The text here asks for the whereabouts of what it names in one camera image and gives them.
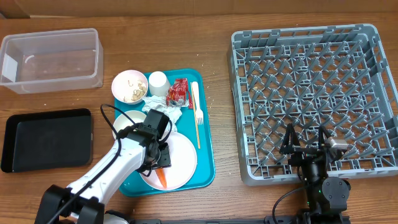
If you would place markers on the white paper cup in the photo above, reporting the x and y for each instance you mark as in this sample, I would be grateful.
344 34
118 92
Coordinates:
158 83

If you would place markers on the crumpled white napkin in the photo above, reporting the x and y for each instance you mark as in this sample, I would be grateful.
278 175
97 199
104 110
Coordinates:
159 103

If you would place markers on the teal serving tray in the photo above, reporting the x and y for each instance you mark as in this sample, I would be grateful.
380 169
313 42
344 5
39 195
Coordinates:
136 186

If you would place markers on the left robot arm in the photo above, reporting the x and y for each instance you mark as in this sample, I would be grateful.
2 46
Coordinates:
141 147

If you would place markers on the white plastic fork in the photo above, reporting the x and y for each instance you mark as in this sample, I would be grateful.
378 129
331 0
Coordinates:
198 112

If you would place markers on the clear plastic bin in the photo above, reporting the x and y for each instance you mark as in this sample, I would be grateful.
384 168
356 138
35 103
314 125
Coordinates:
56 60

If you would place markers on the white bowl with rice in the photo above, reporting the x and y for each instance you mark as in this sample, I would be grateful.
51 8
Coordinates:
121 121

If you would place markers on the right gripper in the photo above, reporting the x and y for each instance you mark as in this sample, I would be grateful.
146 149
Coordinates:
290 145

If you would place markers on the orange carrot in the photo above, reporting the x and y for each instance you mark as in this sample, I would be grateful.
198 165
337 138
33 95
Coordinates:
161 176

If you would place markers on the wooden chopstick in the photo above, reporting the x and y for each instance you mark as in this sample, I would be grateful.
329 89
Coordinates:
195 117

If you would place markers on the red snack wrapper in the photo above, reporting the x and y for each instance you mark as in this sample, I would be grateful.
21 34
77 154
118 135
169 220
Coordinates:
178 94

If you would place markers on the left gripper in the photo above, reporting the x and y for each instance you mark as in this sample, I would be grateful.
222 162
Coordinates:
164 158

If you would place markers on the black waste tray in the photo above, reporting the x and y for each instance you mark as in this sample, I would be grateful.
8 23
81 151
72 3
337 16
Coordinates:
47 140

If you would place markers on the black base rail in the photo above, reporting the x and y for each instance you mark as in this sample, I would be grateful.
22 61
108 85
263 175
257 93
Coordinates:
266 220

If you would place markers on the pink bowl with nuts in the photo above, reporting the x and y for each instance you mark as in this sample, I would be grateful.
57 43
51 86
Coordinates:
130 86

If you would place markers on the grey dishwasher rack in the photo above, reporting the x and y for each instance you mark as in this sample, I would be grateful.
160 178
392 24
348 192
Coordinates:
332 76

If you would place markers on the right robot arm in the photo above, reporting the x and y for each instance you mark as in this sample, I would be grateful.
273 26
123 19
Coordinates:
326 196

